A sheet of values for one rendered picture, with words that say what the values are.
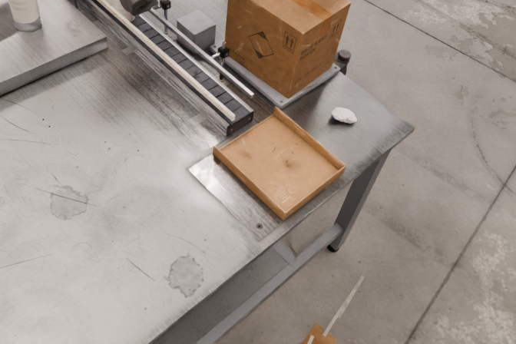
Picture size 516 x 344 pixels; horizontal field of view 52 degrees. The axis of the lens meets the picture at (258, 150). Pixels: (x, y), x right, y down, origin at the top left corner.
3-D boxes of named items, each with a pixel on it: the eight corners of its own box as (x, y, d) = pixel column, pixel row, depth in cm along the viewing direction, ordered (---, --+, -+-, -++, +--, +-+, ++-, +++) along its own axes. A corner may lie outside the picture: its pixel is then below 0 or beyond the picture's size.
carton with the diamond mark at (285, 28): (223, 52, 182) (228, -15, 161) (268, 24, 194) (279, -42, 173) (288, 99, 171) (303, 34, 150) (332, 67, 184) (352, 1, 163)
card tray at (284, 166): (212, 153, 156) (213, 145, 153) (273, 114, 169) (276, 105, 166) (282, 220, 144) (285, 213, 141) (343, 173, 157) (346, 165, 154)
